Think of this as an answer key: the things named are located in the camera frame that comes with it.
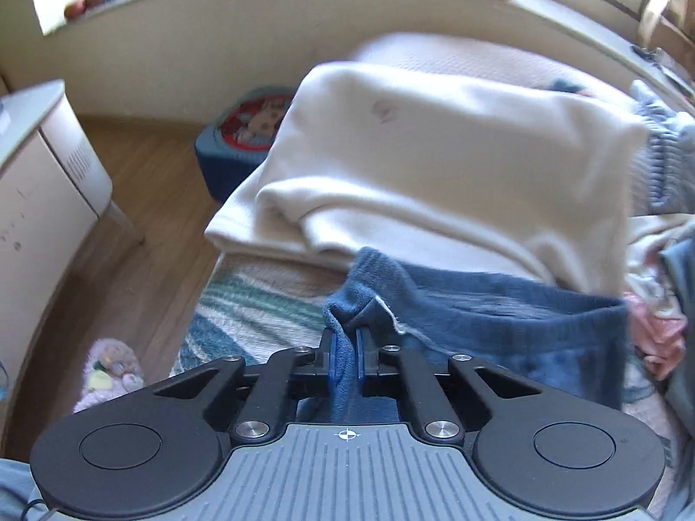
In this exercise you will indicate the beige striped pillow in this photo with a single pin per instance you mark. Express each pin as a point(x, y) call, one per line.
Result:
point(461, 51)

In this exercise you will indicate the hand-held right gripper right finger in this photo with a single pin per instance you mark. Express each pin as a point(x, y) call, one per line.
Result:
point(361, 361)

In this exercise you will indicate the white ribbed sweater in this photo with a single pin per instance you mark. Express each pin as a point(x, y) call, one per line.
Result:
point(434, 163)

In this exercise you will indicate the pink printed garment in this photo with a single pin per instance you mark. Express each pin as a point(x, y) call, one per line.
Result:
point(657, 336)

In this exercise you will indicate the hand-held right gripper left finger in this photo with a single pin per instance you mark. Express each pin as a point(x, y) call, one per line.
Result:
point(329, 363)

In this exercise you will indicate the cardboard box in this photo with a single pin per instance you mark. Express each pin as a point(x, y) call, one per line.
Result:
point(668, 27)

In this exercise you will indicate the dark blue pants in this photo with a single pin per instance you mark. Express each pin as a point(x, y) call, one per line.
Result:
point(488, 325)

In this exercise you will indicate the white cabinet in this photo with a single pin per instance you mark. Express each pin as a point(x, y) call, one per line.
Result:
point(32, 201)

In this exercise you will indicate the red apple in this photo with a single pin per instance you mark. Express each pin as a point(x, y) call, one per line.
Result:
point(75, 8)

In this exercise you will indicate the cream printed garment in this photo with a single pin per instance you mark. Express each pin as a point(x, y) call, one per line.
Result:
point(646, 260)

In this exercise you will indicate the black remote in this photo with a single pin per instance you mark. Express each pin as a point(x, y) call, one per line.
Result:
point(649, 54)

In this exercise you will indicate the blue cartoon storage box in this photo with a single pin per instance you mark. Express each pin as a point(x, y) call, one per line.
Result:
point(228, 168)

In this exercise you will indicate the pink plush slipper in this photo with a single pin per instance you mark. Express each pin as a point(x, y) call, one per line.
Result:
point(108, 363)

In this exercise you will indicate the light blue sweatshirt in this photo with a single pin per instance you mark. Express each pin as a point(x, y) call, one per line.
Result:
point(659, 146)

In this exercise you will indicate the person's grey trouser leg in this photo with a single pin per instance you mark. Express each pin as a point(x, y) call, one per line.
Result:
point(16, 491)

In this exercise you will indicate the small blue plush toy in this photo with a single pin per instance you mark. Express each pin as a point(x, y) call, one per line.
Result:
point(567, 87)

